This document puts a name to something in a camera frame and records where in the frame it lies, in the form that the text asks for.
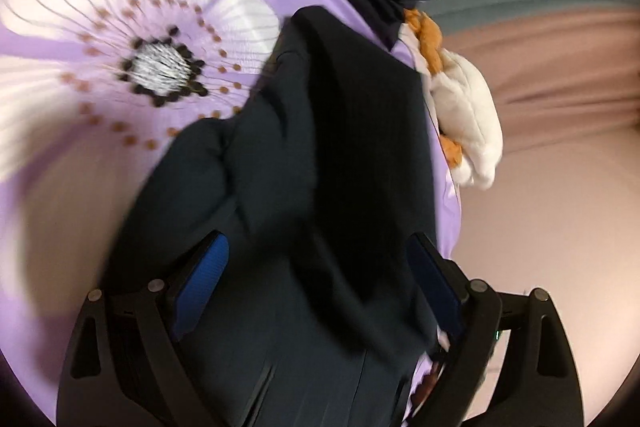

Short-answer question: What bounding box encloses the dark navy garment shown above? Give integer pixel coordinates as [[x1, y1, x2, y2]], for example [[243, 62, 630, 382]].
[[102, 5, 441, 427]]

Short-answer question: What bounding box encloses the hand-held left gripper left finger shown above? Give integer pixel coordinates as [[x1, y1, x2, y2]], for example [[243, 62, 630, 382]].
[[56, 229, 231, 427]]

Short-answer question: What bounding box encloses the white and orange plush toy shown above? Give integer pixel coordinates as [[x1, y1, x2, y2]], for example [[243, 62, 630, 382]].
[[397, 8, 503, 192]]

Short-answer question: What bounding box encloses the purple floral bed sheet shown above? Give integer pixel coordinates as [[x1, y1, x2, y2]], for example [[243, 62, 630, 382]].
[[0, 0, 463, 427]]

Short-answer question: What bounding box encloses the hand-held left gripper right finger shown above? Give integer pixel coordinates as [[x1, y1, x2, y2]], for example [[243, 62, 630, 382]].
[[406, 233, 585, 427]]

